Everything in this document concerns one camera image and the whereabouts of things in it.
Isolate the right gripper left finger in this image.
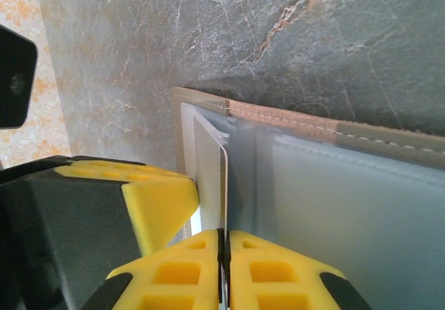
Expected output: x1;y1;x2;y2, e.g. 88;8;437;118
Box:
78;229;224;310

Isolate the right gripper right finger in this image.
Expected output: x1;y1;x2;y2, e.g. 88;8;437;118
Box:
227;229;375;310

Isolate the grey white card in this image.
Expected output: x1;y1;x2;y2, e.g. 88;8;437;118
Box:
218;145;231;310

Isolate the grey card holder wallet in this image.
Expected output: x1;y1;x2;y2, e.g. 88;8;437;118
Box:
172;86;445;310

